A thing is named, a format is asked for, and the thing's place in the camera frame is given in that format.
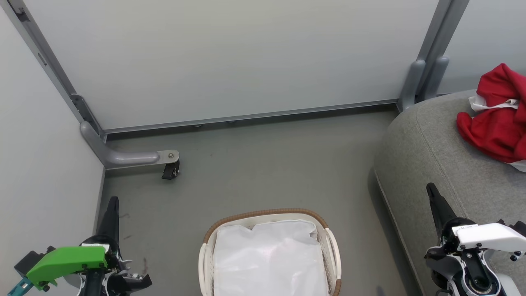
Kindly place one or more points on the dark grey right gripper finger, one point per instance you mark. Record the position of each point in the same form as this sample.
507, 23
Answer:
440, 209

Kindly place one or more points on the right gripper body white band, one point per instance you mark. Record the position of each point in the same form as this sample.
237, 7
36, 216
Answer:
485, 238

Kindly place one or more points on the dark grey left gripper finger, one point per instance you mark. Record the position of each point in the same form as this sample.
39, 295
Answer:
110, 224

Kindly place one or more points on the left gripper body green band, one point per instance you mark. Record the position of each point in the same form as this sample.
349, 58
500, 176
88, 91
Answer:
65, 261

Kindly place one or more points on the red clothing with white stripe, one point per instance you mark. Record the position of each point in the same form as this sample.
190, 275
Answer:
499, 127

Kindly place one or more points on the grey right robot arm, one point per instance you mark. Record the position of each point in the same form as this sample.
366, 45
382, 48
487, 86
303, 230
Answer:
468, 275

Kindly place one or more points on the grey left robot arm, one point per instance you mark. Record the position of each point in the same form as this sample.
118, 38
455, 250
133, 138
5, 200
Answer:
98, 283

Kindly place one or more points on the white laundry basket brown rim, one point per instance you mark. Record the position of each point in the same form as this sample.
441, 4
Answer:
333, 246

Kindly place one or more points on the white plastic basket liner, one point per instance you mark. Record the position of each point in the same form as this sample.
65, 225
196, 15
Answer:
267, 259

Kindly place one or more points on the grey fabric sofa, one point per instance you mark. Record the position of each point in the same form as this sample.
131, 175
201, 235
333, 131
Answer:
419, 156

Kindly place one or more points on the grey curved partition foot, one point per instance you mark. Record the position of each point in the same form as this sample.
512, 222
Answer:
123, 157

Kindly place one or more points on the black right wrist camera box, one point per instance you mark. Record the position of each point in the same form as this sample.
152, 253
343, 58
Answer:
518, 227

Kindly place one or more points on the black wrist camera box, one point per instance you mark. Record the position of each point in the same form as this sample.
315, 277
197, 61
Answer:
518, 227
25, 261

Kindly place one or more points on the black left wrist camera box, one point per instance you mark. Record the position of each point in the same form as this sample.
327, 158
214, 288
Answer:
25, 261

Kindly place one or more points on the grey partition post with feet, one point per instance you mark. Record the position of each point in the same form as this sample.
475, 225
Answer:
431, 49

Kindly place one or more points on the grey partition bottom rail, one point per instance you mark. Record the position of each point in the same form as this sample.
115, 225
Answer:
246, 117

